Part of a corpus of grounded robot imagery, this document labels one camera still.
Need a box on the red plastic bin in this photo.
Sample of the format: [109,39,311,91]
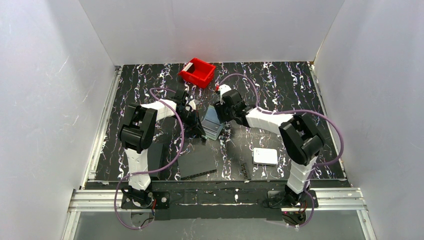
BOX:
[178,58,216,89]

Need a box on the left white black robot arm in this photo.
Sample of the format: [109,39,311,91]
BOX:
[118,90,206,206]

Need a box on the white flat box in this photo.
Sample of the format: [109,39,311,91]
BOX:
[252,147,278,166]

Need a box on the small black comb strip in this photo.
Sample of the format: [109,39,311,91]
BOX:
[240,163,251,181]

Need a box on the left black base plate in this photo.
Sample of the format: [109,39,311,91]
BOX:
[120,190,170,210]

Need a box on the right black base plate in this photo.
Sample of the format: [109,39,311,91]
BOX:
[262,190,319,211]

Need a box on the mint green card holder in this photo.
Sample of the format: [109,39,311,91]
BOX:
[201,105,224,141]

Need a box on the black rectangular block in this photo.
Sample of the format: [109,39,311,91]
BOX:
[147,143,164,171]

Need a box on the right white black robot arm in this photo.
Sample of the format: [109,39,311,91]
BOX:
[213,84,325,206]

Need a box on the black flat plate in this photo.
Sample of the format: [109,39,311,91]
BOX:
[177,148,217,180]

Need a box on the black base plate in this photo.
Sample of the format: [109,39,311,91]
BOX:
[262,190,319,211]
[120,190,170,210]

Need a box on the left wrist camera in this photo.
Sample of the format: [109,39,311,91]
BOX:
[185,99,197,112]

